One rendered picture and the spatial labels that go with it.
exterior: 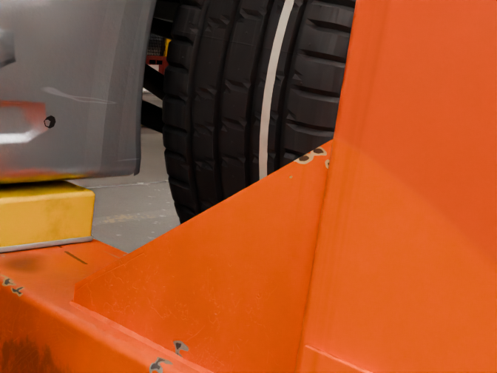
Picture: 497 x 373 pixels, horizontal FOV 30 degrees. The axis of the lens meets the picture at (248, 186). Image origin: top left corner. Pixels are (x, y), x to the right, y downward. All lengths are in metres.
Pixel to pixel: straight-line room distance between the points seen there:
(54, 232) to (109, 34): 0.19
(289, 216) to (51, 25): 0.34
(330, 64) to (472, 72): 0.39
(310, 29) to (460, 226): 0.42
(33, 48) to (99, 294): 0.23
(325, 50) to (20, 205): 0.31
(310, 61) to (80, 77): 0.21
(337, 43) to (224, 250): 0.30
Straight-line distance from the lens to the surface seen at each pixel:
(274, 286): 0.60
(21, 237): 0.87
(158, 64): 6.03
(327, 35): 0.87
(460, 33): 0.49
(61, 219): 0.89
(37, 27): 0.83
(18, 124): 0.84
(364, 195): 0.52
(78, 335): 0.72
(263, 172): 0.92
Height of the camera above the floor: 0.94
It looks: 12 degrees down
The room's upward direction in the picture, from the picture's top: 8 degrees clockwise
